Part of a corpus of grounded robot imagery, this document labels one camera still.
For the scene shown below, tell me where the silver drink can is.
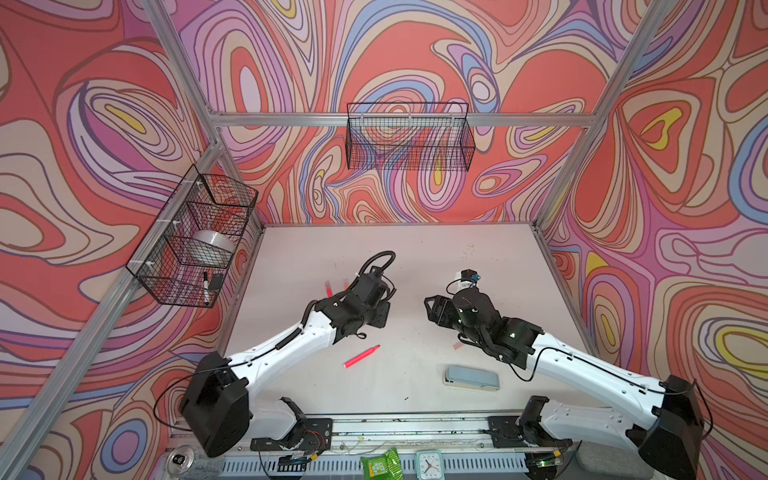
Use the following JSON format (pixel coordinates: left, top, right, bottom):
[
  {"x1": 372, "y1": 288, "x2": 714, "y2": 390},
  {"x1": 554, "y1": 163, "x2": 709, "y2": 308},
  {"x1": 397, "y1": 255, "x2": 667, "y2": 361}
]
[{"x1": 166, "y1": 445, "x2": 225, "y2": 480}]

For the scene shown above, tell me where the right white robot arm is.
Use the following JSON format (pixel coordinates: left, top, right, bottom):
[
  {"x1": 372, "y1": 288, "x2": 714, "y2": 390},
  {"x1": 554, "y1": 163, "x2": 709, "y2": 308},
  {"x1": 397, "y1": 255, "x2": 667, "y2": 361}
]
[{"x1": 424, "y1": 287, "x2": 705, "y2": 479}]

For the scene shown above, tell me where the back black wire basket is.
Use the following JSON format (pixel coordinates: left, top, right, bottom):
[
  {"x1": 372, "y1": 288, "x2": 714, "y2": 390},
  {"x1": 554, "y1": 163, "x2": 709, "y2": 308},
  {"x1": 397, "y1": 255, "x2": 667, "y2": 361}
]
[{"x1": 345, "y1": 101, "x2": 476, "y2": 172}]

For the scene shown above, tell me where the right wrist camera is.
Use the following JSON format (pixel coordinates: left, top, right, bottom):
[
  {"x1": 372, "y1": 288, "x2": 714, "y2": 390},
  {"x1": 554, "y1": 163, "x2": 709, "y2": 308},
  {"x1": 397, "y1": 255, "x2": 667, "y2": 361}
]
[{"x1": 458, "y1": 269, "x2": 480, "y2": 290}]

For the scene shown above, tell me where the black wire basket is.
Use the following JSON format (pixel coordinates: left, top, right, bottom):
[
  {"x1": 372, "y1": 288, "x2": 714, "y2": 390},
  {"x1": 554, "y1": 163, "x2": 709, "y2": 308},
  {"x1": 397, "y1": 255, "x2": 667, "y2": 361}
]
[
  {"x1": 345, "y1": 101, "x2": 476, "y2": 172},
  {"x1": 126, "y1": 166, "x2": 258, "y2": 309}
]

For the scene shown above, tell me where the green snack packet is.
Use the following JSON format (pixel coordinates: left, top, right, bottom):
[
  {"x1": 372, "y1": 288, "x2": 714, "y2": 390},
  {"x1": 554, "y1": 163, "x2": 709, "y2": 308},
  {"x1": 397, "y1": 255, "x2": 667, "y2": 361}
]
[{"x1": 360, "y1": 448, "x2": 403, "y2": 480}]

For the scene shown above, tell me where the grey pencil case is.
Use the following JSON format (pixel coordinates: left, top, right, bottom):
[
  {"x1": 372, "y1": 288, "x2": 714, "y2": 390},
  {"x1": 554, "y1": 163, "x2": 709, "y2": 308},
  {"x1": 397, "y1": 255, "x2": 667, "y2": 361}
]
[{"x1": 442, "y1": 365, "x2": 500, "y2": 391}]

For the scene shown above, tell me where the silver tape roll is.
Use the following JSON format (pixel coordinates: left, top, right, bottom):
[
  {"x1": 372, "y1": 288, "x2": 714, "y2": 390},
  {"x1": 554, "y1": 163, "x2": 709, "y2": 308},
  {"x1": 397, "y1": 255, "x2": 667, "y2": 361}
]
[{"x1": 189, "y1": 230, "x2": 235, "y2": 268}]

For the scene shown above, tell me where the small white clock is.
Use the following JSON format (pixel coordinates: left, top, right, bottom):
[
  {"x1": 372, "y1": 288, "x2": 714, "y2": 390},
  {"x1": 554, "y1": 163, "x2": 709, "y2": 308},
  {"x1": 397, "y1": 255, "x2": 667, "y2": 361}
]
[{"x1": 414, "y1": 450, "x2": 445, "y2": 480}]

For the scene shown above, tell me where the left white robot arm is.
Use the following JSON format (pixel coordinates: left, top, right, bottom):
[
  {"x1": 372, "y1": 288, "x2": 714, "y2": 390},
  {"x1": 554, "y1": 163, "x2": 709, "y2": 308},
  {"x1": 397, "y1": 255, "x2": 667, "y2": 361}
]
[{"x1": 179, "y1": 273, "x2": 396, "y2": 458}]

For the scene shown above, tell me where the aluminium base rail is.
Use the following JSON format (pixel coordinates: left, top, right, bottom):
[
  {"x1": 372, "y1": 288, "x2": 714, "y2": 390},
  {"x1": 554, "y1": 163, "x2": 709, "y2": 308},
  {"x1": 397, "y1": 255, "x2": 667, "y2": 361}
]
[{"x1": 161, "y1": 411, "x2": 577, "y2": 480}]

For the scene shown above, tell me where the aluminium frame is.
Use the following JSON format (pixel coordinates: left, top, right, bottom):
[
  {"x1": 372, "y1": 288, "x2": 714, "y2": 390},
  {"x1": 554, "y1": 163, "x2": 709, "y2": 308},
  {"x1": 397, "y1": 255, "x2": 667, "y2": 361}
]
[{"x1": 1, "y1": 1, "x2": 648, "y2": 436}]

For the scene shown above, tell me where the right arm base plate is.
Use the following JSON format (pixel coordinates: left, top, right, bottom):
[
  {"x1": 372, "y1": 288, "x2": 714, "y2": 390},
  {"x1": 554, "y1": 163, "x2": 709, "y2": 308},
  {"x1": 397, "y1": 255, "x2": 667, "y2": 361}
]
[{"x1": 485, "y1": 416, "x2": 573, "y2": 450}]

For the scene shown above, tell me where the left black wire basket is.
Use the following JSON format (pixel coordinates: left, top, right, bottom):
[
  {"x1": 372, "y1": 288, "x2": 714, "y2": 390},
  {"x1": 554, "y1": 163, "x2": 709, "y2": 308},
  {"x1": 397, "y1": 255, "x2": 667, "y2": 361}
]
[{"x1": 126, "y1": 166, "x2": 258, "y2": 309}]

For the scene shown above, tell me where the black marker in basket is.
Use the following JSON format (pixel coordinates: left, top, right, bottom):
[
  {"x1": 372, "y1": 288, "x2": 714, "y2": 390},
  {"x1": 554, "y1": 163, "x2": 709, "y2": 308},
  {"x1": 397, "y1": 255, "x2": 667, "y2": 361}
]
[{"x1": 202, "y1": 271, "x2": 211, "y2": 307}]

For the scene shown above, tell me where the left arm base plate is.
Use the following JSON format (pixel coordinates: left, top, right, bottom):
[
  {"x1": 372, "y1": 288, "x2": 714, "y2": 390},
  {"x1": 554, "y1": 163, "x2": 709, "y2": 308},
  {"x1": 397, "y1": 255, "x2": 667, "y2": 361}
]
[{"x1": 250, "y1": 418, "x2": 333, "y2": 454}]

